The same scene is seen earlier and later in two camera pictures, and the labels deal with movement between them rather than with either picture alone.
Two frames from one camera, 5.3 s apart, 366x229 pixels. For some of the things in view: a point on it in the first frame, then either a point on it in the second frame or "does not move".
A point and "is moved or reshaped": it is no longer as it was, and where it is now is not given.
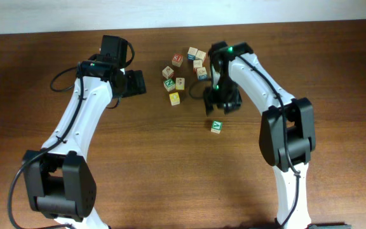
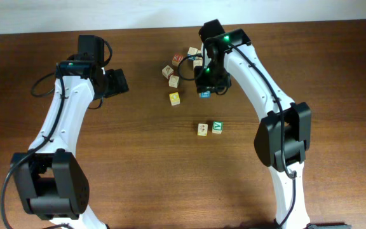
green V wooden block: x=216 y=126 does not move
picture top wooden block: x=168 y=72 does not move
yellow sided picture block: x=180 y=83 -> x=203 y=129
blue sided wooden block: x=192 y=52 does not move
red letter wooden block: x=176 y=60 does not move
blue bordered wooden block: x=202 y=74 is moved or reshaped
